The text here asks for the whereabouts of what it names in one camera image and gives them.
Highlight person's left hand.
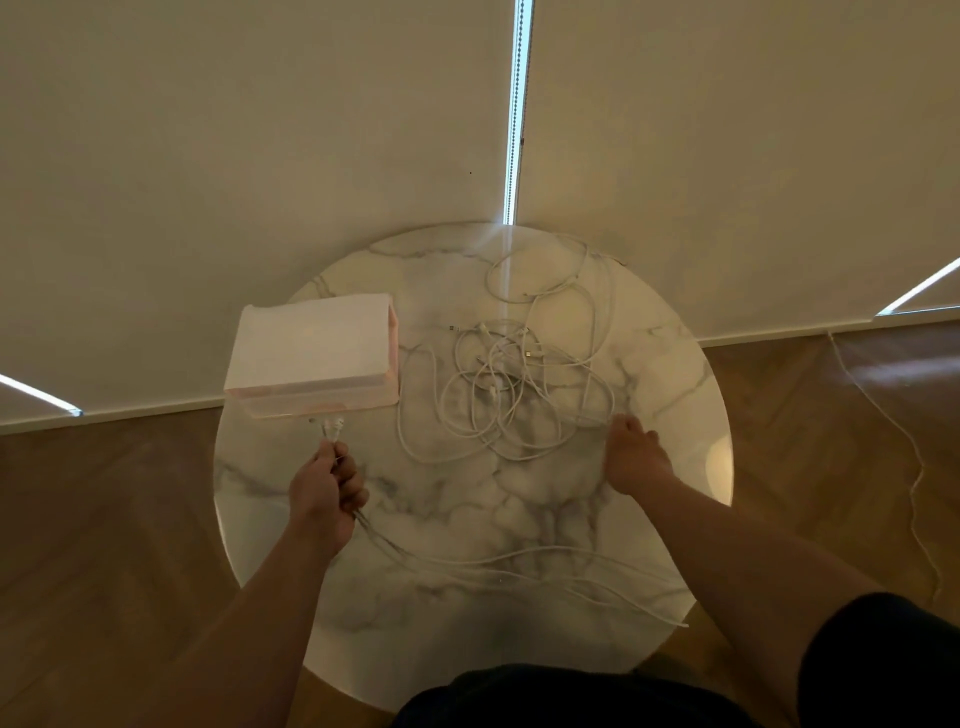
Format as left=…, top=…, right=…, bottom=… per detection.
left=288, top=440, right=370, bottom=560

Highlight person's right hand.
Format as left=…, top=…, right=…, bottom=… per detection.
left=603, top=414, right=676, bottom=498

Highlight tangle of white cables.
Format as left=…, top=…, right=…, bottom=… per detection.
left=395, top=236, right=624, bottom=465

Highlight white pink box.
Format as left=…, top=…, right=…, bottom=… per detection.
left=223, top=293, right=401, bottom=420

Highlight person's left forearm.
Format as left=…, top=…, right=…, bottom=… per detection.
left=134, top=524, right=354, bottom=728

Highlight person's right forearm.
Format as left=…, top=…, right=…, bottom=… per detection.
left=637, top=472, right=886, bottom=728

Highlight round marble table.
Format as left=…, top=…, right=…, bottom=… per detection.
left=212, top=222, right=735, bottom=714

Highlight beige roller blind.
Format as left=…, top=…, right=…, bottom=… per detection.
left=515, top=0, right=960, bottom=346
left=0, top=378, right=82, bottom=435
left=877, top=262, right=960, bottom=324
left=0, top=0, right=519, bottom=436

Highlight black shorts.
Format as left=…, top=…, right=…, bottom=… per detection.
left=389, top=592, right=960, bottom=728

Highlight thin white floor cord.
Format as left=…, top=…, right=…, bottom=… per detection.
left=828, top=329, right=946, bottom=609

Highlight blind bead pull chain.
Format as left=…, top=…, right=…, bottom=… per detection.
left=500, top=0, right=535, bottom=226

